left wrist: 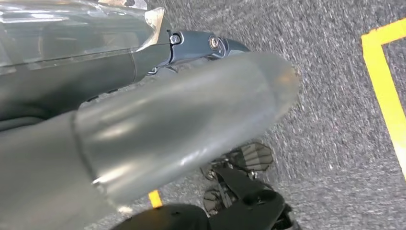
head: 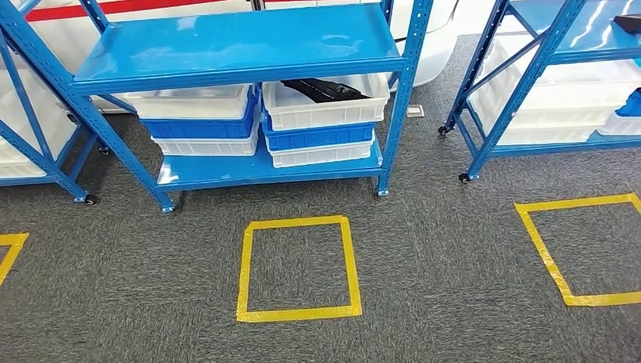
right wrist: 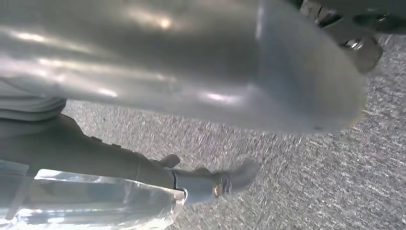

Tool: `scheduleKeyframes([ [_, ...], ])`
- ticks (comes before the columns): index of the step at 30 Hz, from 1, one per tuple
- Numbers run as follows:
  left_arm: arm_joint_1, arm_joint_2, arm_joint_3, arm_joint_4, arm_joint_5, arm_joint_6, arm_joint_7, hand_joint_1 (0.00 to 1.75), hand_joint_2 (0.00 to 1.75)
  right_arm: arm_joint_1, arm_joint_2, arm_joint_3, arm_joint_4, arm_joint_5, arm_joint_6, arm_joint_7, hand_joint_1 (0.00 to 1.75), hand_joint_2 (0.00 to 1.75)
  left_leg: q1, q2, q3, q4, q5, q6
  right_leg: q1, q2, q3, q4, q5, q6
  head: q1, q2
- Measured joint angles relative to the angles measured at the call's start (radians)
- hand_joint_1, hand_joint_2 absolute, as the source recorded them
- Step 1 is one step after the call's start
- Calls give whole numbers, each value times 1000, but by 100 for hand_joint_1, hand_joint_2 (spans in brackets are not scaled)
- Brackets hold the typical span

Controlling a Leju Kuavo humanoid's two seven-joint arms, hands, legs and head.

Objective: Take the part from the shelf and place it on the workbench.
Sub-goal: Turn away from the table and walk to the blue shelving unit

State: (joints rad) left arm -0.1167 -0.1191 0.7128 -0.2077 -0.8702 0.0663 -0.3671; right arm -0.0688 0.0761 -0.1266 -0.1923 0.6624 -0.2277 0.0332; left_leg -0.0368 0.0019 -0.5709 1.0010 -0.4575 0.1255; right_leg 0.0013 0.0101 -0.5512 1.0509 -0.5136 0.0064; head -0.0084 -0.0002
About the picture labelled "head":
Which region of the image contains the yellow floor tape square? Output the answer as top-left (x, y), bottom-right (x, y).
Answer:
top-left (514, 192), bottom-right (641, 308)
top-left (0, 232), bottom-right (29, 287)
top-left (236, 215), bottom-right (363, 323)

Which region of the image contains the black plastic parts pile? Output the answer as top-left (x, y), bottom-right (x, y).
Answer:
top-left (281, 78), bottom-right (372, 104)

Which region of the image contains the blue metal shelf rack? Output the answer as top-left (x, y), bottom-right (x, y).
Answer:
top-left (438, 0), bottom-right (641, 184)
top-left (0, 29), bottom-right (100, 206)
top-left (0, 0), bottom-right (434, 214)

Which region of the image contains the red barrier belt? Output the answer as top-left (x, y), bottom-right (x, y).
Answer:
top-left (25, 0), bottom-right (252, 23)

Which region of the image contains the white plastic crate stack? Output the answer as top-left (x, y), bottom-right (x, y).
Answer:
top-left (0, 70), bottom-right (79, 178)
top-left (468, 35), bottom-right (641, 146)

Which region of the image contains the white car body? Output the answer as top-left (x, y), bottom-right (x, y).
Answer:
top-left (0, 0), bottom-right (502, 115)

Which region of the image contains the black plastic part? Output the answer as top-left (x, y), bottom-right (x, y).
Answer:
top-left (613, 14), bottom-right (641, 35)

